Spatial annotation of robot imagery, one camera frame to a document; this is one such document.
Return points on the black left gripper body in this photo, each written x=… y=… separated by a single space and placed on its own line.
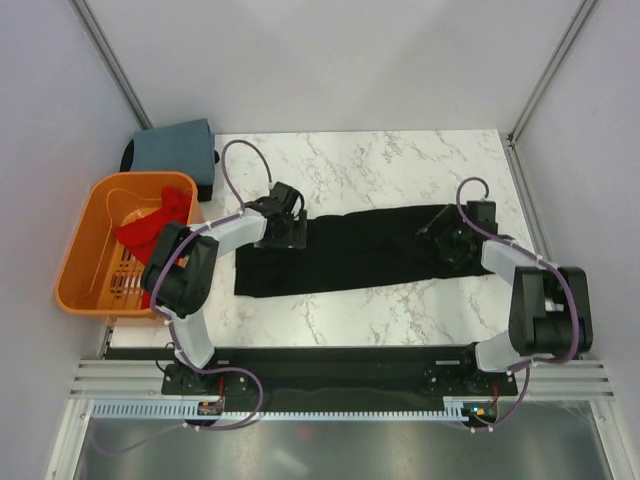
x=288 y=238

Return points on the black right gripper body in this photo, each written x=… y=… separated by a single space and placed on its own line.
x=451 y=242

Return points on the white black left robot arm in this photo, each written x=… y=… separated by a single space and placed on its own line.
x=178 y=277

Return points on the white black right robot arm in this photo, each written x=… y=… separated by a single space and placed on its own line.
x=549 y=318

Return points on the folded grey blue t shirt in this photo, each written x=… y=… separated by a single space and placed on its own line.
x=191 y=133

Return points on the red t shirt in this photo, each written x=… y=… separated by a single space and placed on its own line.
x=140 y=237

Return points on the aluminium base extrusion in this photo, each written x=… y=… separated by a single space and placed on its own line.
x=580 y=380

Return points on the orange plastic basket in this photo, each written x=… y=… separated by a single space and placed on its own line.
x=100 y=277

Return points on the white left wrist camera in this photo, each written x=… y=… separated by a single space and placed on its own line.
x=282 y=200

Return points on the black mounting rail plate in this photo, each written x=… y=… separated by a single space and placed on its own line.
x=331 y=377

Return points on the white slotted cable duct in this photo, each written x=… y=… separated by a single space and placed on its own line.
x=194 y=410

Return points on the aluminium frame post right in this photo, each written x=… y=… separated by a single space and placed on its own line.
x=562 y=50

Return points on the aluminium frame post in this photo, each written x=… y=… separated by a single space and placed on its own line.
x=562 y=50
x=95 y=32

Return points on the aluminium frame post left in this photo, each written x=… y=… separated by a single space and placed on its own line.
x=95 y=32

